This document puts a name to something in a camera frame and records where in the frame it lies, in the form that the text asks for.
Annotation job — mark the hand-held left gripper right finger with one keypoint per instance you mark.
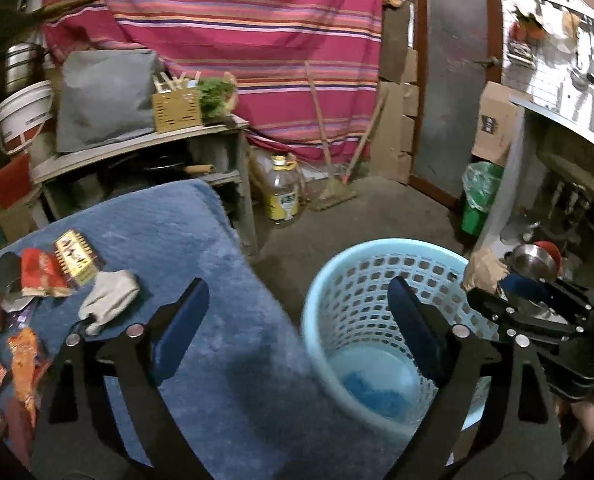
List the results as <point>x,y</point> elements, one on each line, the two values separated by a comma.
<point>417,330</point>

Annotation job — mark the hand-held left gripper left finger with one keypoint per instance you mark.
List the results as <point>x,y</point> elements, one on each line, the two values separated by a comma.
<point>182,330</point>

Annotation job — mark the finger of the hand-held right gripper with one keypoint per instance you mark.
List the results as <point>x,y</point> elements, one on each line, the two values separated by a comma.
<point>507,320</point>
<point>524,286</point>

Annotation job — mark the blue wrapper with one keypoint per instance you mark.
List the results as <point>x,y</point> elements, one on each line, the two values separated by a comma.
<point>372,392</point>

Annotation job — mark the light blue plastic basket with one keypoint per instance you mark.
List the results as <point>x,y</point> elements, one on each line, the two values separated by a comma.
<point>347,280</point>

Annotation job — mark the orange snack packet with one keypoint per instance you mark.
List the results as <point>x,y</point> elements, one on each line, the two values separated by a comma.
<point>27,365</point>

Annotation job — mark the person's right forearm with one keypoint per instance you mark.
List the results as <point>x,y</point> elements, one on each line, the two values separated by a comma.
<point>589,422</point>

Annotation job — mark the steel bowl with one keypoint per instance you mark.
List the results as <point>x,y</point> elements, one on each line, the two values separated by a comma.
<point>529,260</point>

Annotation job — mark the brown paper bag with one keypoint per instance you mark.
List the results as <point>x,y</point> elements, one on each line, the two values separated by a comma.
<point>484,270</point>

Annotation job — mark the blue fluffy mat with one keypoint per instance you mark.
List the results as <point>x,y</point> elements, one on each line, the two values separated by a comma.
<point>227,285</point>

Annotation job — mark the white crumpled cloth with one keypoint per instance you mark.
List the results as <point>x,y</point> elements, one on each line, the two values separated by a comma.
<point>109,297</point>

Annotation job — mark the grey concrete counter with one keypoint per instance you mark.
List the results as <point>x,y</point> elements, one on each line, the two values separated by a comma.
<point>517,160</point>

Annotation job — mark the yellow snack packet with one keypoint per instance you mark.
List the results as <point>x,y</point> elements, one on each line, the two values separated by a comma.
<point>77,257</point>

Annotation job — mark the red snack packet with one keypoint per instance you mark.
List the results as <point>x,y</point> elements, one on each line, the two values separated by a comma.
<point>44,272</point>

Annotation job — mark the straw broom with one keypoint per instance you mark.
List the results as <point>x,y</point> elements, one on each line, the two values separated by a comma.
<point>334,195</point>

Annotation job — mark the cardboard box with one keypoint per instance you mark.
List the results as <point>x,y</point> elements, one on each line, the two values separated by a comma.
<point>494,125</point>

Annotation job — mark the cooking oil bottle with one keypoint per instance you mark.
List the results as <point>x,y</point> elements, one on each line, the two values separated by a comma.
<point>281,195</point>

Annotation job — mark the silver foil wrapper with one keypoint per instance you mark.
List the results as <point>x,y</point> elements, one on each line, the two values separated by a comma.
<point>16,302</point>

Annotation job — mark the black pan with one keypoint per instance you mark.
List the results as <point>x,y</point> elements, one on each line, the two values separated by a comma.
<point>147,165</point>

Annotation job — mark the dark oval item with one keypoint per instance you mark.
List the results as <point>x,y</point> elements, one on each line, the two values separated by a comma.
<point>9,270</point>

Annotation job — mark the grey wooden shelf table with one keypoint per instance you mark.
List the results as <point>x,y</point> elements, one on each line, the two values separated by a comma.
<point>142,142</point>

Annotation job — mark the grey metal door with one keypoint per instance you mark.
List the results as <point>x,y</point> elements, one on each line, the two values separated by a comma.
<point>452,85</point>

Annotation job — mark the red plastic crate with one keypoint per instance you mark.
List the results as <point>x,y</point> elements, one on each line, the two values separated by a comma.
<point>9,180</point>

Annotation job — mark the green leafy vegetables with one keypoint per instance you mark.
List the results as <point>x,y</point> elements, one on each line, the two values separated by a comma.
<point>214,97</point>

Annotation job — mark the grey cushion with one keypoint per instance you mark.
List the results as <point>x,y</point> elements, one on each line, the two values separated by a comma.
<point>107,95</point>

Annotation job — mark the bundle of chopsticks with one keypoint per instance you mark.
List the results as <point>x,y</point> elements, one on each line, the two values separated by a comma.
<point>169,82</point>

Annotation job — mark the white plastic bucket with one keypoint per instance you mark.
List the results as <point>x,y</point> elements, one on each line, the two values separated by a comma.
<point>24,115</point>

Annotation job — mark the pink striped cloth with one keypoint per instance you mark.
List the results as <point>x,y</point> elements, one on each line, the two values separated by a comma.
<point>237,30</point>

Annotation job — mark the steel pot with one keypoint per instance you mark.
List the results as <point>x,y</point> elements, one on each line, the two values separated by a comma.
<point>22,67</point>

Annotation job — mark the cardboard sheets on wall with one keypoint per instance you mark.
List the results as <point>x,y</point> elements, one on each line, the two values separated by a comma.
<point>399,125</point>

